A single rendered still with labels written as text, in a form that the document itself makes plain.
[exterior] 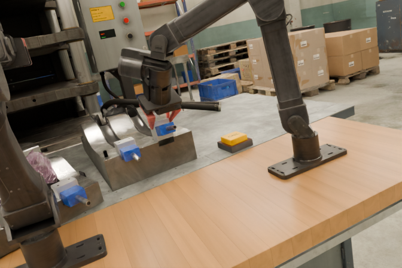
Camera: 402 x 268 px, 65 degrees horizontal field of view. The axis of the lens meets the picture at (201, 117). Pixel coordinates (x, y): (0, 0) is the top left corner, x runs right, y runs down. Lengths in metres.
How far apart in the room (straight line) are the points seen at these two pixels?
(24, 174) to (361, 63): 5.36
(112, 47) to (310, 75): 3.51
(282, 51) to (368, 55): 5.02
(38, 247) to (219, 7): 0.58
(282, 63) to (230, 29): 7.55
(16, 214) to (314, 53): 4.51
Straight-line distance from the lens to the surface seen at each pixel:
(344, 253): 1.56
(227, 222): 0.64
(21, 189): 0.58
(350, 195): 0.69
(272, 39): 0.73
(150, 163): 0.90
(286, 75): 0.74
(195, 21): 0.74
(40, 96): 1.63
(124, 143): 0.87
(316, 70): 4.86
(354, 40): 5.48
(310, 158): 0.80
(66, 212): 0.82
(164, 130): 0.85
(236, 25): 8.36
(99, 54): 1.72
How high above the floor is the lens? 1.15
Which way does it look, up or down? 14 degrees down
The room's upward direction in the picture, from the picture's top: 12 degrees counter-clockwise
